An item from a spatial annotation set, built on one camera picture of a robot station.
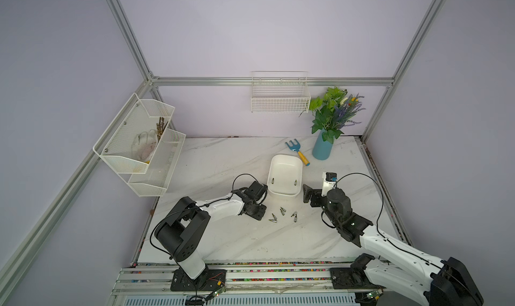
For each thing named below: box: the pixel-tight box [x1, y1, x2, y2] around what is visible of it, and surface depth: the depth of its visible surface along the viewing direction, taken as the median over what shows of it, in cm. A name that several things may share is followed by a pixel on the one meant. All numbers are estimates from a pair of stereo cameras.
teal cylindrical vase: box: [311, 128, 333, 161], surface depth 112 cm
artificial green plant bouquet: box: [298, 85, 367, 145], surface depth 90 cm
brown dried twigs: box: [156, 116, 169, 141], surface depth 83 cm
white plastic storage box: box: [266, 153, 304, 197], surface depth 107 cm
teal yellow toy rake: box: [284, 138, 311, 167], surface depth 117 cm
